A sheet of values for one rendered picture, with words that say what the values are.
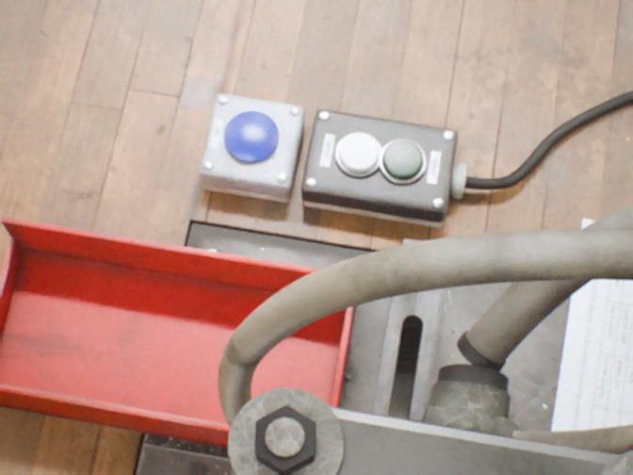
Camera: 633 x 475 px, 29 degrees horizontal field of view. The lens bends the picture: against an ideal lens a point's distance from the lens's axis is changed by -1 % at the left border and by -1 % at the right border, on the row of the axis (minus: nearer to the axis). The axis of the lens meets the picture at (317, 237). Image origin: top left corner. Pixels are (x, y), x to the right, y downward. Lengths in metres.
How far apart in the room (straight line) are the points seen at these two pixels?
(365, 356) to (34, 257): 0.25
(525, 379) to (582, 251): 0.65
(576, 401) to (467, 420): 0.64
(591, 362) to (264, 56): 0.34
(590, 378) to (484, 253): 0.66
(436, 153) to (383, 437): 0.67
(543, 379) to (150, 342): 0.28
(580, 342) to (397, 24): 0.29
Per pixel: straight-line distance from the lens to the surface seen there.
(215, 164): 0.89
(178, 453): 0.86
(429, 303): 0.81
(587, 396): 0.89
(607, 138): 0.96
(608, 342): 0.90
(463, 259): 0.24
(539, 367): 0.89
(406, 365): 0.87
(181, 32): 0.98
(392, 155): 0.89
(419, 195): 0.88
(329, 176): 0.89
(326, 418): 0.24
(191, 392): 0.87
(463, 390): 0.25
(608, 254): 0.24
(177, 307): 0.88
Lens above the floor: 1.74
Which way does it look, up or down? 69 degrees down
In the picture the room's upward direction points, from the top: straight up
